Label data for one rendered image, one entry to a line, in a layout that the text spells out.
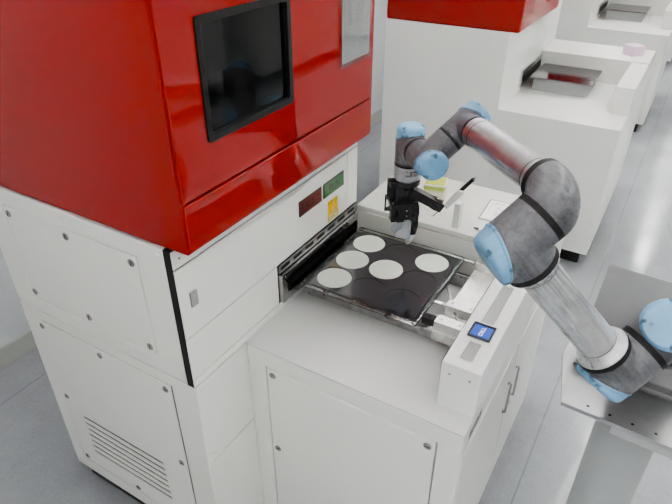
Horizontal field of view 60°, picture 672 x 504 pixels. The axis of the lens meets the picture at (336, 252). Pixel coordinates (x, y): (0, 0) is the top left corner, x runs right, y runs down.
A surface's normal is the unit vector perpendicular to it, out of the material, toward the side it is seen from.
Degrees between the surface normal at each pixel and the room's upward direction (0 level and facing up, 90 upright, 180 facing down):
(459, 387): 90
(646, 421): 0
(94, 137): 90
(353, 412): 90
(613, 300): 46
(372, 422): 90
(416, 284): 0
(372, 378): 0
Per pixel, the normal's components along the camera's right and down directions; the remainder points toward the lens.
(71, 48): -0.51, 0.46
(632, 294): -0.40, -0.26
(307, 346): 0.00, -0.84
